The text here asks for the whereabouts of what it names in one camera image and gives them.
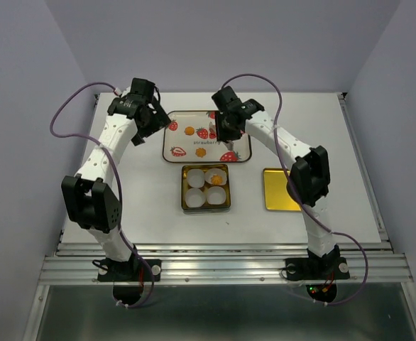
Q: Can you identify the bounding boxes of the orange swirl cookie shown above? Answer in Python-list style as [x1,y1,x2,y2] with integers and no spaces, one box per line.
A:
[210,174,223,185]

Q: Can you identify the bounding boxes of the steel tongs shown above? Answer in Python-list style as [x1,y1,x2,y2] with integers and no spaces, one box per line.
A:
[209,122,234,151]

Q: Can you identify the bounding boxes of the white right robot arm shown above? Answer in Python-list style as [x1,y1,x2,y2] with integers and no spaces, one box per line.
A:
[212,86,336,277]

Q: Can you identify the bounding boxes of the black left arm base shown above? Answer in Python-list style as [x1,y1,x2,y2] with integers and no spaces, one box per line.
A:
[92,257,162,283]

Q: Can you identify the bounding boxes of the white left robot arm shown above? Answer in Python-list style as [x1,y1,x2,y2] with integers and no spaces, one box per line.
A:
[61,78,171,280]

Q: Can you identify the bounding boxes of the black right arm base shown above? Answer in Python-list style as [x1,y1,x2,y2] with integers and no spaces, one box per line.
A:
[280,255,350,282]

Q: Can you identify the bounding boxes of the strawberry print tray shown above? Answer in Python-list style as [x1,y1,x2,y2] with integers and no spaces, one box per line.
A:
[163,110,252,163]

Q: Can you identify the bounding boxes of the white paper cup back right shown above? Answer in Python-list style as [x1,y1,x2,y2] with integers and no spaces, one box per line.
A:
[204,168,227,186]

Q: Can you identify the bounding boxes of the white paper cup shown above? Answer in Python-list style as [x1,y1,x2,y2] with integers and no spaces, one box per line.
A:
[206,186,226,205]
[185,188,206,208]
[204,168,227,186]
[186,168,205,188]

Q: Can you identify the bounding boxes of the white paper cup back left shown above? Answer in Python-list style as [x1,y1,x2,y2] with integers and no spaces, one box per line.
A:
[186,168,205,188]

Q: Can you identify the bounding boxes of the black gold cookie tin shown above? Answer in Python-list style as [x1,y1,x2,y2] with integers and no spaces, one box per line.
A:
[180,163,231,215]

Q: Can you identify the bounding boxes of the white paper cup front right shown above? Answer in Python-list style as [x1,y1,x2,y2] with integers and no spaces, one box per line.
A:
[206,186,226,205]

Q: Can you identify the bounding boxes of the white paper cup front left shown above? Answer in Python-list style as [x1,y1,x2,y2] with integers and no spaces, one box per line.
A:
[185,188,206,208]

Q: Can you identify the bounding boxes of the gold tin lid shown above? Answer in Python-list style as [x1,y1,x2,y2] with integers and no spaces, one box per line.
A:
[263,168,300,212]

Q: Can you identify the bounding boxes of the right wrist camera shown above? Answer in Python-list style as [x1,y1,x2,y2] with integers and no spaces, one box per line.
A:
[212,86,240,112]

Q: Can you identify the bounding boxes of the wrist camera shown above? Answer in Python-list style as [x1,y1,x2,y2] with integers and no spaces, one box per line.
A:
[212,86,240,112]
[129,77,155,98]

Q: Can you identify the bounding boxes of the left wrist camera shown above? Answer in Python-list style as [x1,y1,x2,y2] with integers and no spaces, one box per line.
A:
[129,77,155,98]

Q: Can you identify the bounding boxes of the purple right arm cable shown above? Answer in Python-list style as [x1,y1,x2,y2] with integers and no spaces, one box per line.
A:
[220,73,369,307]

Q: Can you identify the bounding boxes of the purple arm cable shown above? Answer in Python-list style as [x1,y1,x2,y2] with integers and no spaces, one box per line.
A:
[220,73,369,307]
[50,82,155,309]

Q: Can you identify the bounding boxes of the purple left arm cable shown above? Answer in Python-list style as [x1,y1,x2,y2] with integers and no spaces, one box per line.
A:
[50,82,155,309]

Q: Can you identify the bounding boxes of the aluminium front frame rail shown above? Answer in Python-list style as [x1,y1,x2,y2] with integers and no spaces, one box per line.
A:
[38,242,413,286]

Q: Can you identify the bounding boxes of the aluminium table edge rail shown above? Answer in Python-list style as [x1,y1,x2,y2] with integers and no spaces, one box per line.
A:
[337,92,393,251]

